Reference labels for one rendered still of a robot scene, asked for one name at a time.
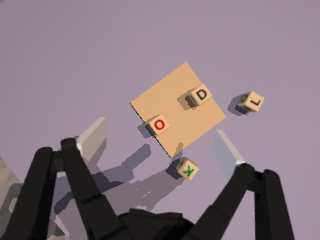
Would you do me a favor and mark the tan letter block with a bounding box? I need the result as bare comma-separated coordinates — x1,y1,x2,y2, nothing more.
177,157,199,180
149,114,170,135
188,84,212,106
238,91,264,112

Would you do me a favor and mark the tan flat mat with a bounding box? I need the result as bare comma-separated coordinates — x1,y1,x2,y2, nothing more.
130,62,226,158

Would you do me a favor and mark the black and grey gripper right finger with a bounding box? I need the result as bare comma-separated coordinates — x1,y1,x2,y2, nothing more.
182,129,295,240

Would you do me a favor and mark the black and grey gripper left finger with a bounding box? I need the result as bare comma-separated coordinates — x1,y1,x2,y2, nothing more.
0,117,133,240

